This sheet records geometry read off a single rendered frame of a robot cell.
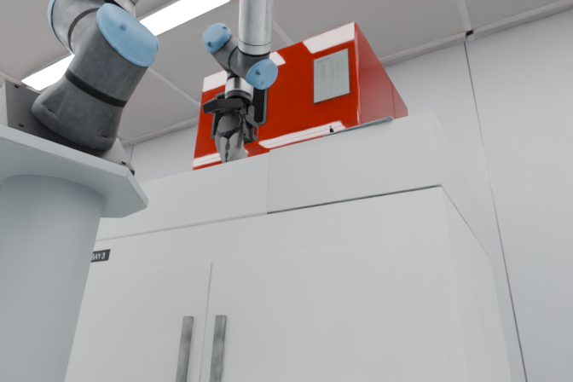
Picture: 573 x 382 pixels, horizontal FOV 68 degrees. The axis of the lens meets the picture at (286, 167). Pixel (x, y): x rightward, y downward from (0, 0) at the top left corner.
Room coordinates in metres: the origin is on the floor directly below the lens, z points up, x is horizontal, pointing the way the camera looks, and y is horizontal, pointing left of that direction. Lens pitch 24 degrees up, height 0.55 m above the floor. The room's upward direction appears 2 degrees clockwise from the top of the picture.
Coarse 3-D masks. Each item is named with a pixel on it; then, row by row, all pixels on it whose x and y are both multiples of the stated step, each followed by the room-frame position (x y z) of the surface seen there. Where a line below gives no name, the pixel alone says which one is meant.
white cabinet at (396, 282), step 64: (128, 256) 1.04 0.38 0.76; (192, 256) 0.94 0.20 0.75; (256, 256) 0.85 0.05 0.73; (320, 256) 0.77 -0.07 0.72; (384, 256) 0.71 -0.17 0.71; (448, 256) 0.66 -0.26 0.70; (128, 320) 1.02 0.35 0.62; (192, 320) 0.91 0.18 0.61; (256, 320) 0.84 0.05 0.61; (320, 320) 0.77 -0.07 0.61; (384, 320) 0.71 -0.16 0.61; (448, 320) 0.66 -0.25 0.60
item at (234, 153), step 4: (232, 136) 0.94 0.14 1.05; (236, 136) 0.93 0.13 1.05; (232, 140) 0.94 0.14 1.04; (236, 140) 0.93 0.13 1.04; (232, 144) 0.94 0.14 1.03; (236, 144) 0.93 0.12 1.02; (232, 148) 0.94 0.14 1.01; (236, 148) 0.93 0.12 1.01; (240, 148) 0.96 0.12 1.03; (232, 152) 0.94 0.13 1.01; (236, 152) 0.93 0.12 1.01; (240, 152) 0.96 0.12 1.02; (244, 152) 0.97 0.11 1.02; (232, 156) 0.94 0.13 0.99; (236, 156) 0.94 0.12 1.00; (240, 156) 0.96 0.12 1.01; (244, 156) 0.97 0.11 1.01; (228, 160) 0.94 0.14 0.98; (232, 160) 0.94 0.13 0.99
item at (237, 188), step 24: (216, 168) 0.91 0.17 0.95; (240, 168) 0.87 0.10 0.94; (264, 168) 0.84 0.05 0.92; (144, 192) 1.04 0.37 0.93; (168, 192) 0.99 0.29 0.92; (192, 192) 0.95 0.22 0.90; (216, 192) 0.91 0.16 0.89; (240, 192) 0.87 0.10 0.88; (264, 192) 0.84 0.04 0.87; (144, 216) 1.03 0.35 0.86; (168, 216) 0.98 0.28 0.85; (192, 216) 0.94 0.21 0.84; (216, 216) 0.91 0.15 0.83; (240, 216) 0.87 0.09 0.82
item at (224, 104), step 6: (210, 102) 0.87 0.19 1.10; (216, 102) 0.86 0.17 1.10; (222, 102) 0.88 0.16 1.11; (228, 102) 0.90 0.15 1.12; (234, 102) 0.92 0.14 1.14; (240, 102) 0.94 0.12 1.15; (204, 108) 0.88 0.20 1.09; (210, 108) 0.87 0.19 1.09; (216, 108) 0.87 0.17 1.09; (222, 108) 0.88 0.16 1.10; (228, 108) 0.91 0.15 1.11; (234, 108) 0.93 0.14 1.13
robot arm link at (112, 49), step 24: (72, 24) 0.59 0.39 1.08; (96, 24) 0.56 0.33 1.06; (120, 24) 0.55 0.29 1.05; (72, 48) 0.62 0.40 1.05; (96, 48) 0.57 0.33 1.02; (120, 48) 0.58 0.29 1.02; (144, 48) 0.59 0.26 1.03; (72, 72) 0.60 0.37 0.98; (96, 72) 0.60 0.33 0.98; (120, 72) 0.61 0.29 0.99; (144, 72) 0.65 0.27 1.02; (120, 96) 0.65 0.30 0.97
